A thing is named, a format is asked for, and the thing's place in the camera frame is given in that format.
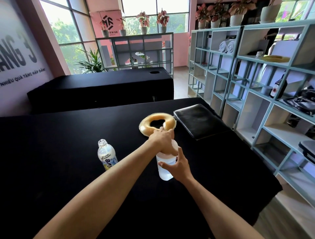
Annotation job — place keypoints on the open clear drink bottle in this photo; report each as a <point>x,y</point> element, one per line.
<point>106,155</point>

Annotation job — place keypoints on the grey wall banner with lettering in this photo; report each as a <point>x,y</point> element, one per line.
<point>18,56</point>

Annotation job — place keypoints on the rolled white towel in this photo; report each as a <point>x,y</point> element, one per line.
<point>231,46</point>
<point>223,46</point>

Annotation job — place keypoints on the black leather pad cushion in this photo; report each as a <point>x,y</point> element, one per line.
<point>200,120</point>

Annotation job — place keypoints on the person's right thumb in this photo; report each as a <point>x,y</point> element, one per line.
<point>165,165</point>

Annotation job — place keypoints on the small white jar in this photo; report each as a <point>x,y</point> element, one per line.
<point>259,54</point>

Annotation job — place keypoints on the small black object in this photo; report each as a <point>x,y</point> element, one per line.
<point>294,121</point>

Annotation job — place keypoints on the person's right forearm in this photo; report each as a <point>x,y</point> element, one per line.
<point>221,211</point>

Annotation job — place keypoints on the narrow teal cube shelf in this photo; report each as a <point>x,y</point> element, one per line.
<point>211,71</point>

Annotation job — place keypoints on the small grey bowl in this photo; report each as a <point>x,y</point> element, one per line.
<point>266,90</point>

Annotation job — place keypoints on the pink plant in ribbed white pot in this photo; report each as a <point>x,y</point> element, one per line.
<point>238,12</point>

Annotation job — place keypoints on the pink plant in grey pot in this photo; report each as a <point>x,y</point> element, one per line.
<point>122,27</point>
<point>143,22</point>
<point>105,28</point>
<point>162,21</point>

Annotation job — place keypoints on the translucent white plastic cup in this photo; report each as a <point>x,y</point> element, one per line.
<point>165,170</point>

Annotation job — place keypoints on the black massage table with face hole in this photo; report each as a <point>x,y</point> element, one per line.
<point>103,86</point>

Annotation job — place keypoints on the large teal cube shelf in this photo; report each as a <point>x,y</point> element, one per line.
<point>275,108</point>

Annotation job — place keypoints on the green spiky leaf plant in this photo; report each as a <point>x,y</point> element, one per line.
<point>91,62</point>

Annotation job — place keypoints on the low teal metal frame shelf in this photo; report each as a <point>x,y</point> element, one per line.
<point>137,53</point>

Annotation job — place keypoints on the yellow folded cloth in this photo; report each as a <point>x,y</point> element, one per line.
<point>276,58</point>

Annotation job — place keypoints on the person's right hand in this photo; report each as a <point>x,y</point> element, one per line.
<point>179,170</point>

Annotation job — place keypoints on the person's left fingers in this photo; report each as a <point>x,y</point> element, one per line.
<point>167,132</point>

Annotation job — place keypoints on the black covered massage table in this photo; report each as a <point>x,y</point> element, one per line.
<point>61,152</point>

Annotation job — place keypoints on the pink logo sign board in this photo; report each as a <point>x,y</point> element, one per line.
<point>110,23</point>

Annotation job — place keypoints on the person's left forearm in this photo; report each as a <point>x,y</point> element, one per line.
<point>98,194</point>

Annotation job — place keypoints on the dark patterned folded cloth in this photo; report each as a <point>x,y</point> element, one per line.
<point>301,102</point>

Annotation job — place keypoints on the dark glass bottle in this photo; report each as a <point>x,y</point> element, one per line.
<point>278,86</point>

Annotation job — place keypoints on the person's left hand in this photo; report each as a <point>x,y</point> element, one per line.
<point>160,141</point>

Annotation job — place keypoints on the large white plant pot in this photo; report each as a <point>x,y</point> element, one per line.
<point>270,12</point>

